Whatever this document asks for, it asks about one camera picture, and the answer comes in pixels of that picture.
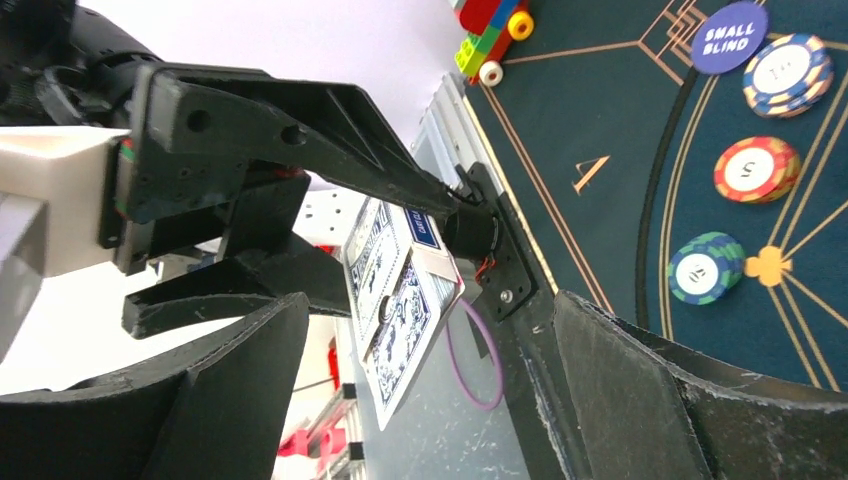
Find colourful lego toy car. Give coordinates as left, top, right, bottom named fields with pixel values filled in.
left=451, top=0, right=535, bottom=87

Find orange poker chip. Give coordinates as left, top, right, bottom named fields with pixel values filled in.
left=713, top=136, right=801, bottom=204

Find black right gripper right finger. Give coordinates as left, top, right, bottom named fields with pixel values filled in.
left=553, top=291, right=847, bottom=479

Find aluminium frame rail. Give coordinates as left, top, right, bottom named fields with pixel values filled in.
left=278, top=72, right=564, bottom=480

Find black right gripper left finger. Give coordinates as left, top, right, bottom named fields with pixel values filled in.
left=1, top=293, right=309, bottom=479

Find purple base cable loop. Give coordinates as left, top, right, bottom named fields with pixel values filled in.
left=445, top=298, right=505, bottom=411

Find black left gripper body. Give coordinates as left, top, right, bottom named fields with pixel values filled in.
left=104, top=66, right=309, bottom=274

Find blue playing card deck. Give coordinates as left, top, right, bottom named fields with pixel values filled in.
left=341, top=198, right=463, bottom=353

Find dark green rectangular poker mat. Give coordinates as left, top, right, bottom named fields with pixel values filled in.
left=466, top=1, right=720, bottom=321

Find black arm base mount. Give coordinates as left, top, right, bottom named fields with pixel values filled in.
left=443, top=162, right=538, bottom=322

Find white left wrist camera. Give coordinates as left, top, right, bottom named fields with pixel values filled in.
left=1, top=126, right=127, bottom=353

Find blue card being drawn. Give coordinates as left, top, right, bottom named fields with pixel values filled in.
left=365, top=264, right=464, bottom=431

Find blue small blind button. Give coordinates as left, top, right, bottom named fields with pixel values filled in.
left=690, top=1, right=769, bottom=75

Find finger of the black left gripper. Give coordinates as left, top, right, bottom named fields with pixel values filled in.
left=122, top=234, right=351, bottom=339
left=142, top=64, right=456, bottom=216

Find white purple poker chip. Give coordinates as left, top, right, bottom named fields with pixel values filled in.
left=742, top=33, right=835, bottom=117

